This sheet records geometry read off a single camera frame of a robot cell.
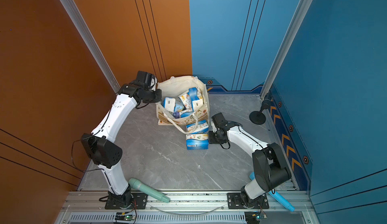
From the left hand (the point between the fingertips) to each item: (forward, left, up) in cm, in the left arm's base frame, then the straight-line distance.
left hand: (161, 94), depth 85 cm
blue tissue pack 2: (-1, -4, -7) cm, 7 cm away
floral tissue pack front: (-7, -14, -8) cm, 18 cm away
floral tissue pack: (+4, -13, -9) cm, 16 cm away
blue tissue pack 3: (-1, -19, 0) cm, 19 cm away
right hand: (-17, -29, -20) cm, 39 cm away
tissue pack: (-11, -21, -16) cm, 29 cm away
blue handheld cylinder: (-44, -60, -25) cm, 78 cm away
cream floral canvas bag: (+9, -5, -3) cm, 11 cm away
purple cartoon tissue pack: (-5, -8, -13) cm, 16 cm away
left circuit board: (-55, +15, -29) cm, 64 cm away
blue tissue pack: (-20, -21, -18) cm, 34 cm away
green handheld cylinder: (-42, +10, -22) cm, 48 cm away
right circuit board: (-54, -48, -26) cm, 77 cm away
